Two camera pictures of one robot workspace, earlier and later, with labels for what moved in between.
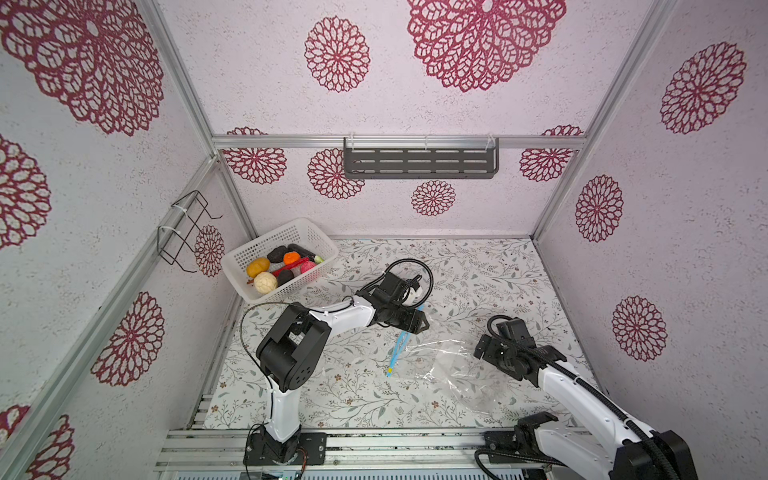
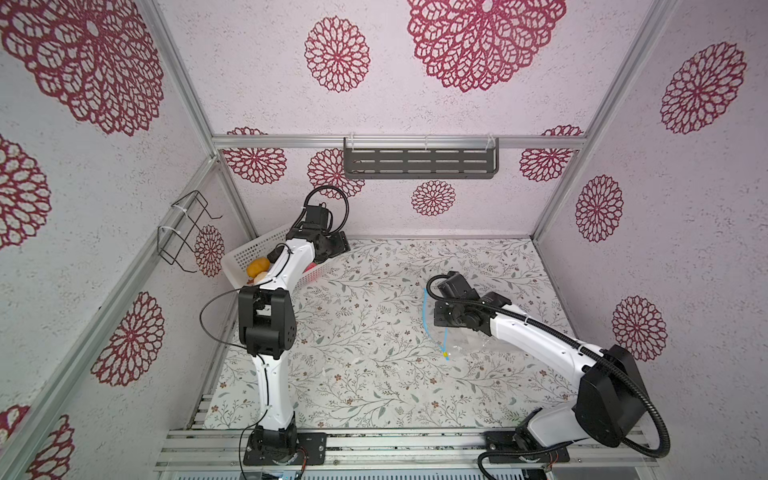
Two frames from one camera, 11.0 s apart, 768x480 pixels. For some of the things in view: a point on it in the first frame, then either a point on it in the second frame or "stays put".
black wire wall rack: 181,228 stays put
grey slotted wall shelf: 420,158 stays put
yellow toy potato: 256,266 stays put
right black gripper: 491,344 to 439,308
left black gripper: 413,322 to 342,245
